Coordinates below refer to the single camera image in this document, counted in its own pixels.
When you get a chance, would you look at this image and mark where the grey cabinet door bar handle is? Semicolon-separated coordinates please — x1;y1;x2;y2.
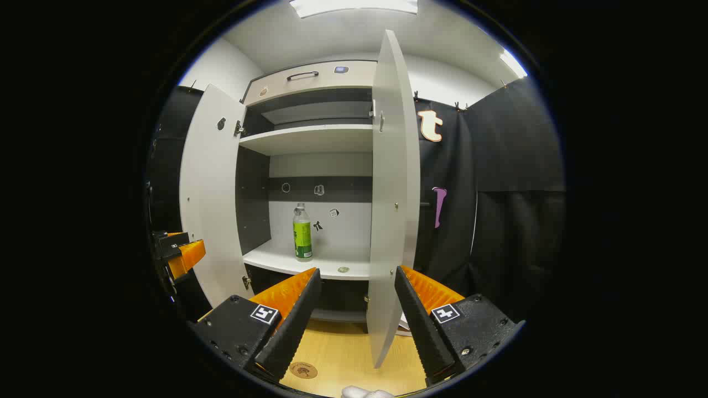
180;84;255;309

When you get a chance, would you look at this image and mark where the narrow white cabinet shelf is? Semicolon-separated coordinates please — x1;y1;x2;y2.
239;124;374;156

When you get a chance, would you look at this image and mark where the deep white cabinet shelf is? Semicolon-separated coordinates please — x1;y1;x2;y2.
242;238;371;281

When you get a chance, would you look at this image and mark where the grey cabinet drawer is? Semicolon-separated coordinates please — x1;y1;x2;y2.
243;60;378;107

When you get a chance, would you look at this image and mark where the grey cabinet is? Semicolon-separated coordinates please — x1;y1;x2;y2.
237;60;382;332

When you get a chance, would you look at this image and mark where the large ceiling light panel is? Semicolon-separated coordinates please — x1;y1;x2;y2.
289;0;419;19

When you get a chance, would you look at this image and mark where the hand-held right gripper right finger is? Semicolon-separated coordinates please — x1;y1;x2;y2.
394;265;525;386

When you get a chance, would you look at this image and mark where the black backdrop cloth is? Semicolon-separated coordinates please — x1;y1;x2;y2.
145;77;566;327

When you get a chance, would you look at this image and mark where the clear bottle green label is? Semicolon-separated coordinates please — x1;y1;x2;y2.
293;203;314;261

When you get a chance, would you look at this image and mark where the small ceiling light panel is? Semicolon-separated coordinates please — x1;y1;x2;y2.
499;49;528;79

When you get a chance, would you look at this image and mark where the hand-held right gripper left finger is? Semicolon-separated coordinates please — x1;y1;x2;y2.
188;268;322;383

